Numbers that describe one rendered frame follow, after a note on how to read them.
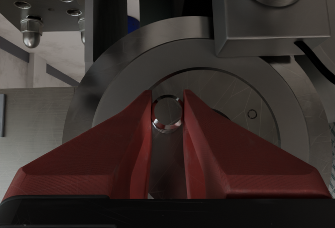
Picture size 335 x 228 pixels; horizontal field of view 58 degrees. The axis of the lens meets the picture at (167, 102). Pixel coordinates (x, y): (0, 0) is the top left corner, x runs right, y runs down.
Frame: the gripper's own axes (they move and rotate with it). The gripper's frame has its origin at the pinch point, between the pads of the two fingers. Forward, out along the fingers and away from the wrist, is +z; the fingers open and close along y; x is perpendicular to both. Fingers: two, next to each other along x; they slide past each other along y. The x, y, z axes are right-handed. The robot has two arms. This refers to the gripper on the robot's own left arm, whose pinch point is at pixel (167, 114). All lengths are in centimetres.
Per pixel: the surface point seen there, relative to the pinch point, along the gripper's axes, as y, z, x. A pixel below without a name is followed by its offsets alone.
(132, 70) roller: 1.9, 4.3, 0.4
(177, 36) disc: -0.6, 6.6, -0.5
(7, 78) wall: 171, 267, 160
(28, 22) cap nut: 22.6, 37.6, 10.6
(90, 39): 4.5, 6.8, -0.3
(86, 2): 4.8, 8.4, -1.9
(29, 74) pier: 165, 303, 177
